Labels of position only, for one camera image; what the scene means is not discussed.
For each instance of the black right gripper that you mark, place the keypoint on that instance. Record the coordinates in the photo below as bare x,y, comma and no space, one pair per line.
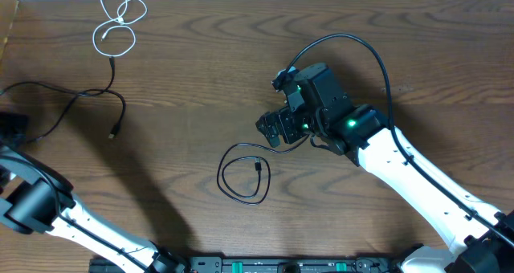
272,132

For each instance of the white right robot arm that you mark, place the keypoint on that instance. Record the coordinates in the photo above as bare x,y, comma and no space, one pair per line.
479,236

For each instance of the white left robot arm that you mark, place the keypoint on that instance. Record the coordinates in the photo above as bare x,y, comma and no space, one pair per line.
44,202

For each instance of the cardboard side panel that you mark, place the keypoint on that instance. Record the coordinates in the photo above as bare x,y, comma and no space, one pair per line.
8,10

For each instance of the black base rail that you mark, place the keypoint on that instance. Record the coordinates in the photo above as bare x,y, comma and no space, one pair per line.
220,265

